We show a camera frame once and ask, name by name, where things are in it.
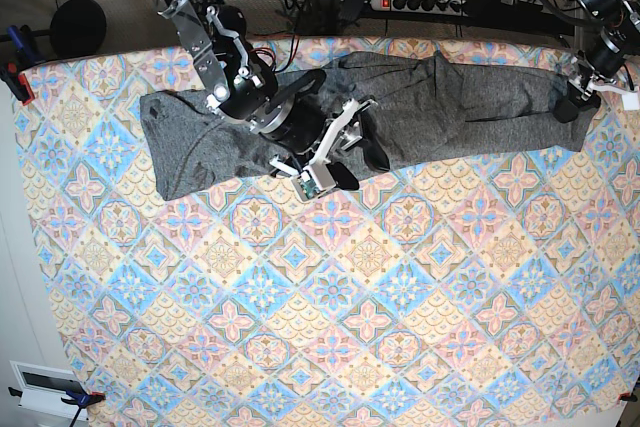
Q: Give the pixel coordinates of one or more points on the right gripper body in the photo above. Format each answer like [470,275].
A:
[296,126]

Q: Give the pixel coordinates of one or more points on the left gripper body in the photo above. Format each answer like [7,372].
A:
[580,84]

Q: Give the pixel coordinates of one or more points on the grey t-shirt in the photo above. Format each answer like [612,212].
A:
[424,110]

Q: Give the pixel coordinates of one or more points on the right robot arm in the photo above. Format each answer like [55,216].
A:
[243,92]

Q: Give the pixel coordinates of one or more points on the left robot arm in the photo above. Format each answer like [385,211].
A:
[599,64]

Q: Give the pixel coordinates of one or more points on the white power strip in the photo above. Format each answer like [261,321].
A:
[443,7]

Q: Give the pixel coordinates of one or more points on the patterned tablecloth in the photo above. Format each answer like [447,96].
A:
[497,290]

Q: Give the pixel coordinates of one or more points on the round black stool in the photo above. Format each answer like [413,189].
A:
[77,29]

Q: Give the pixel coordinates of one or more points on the red black clamp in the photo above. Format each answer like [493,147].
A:
[17,83]

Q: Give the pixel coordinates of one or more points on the red clamp bottom right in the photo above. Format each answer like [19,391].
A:
[628,397]

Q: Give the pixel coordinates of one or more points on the blue clamp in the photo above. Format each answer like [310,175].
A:
[22,43]

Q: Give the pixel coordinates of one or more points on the white wall box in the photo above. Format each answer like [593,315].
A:
[42,390]

